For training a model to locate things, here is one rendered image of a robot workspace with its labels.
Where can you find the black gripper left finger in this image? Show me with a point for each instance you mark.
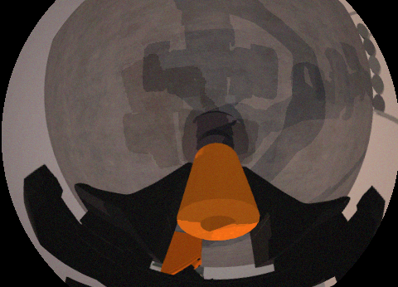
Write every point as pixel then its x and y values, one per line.
pixel 150 215

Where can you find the orange tapered knob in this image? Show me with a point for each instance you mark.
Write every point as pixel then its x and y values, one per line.
pixel 218 203

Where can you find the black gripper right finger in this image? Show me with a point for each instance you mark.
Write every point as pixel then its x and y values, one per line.
pixel 283 219

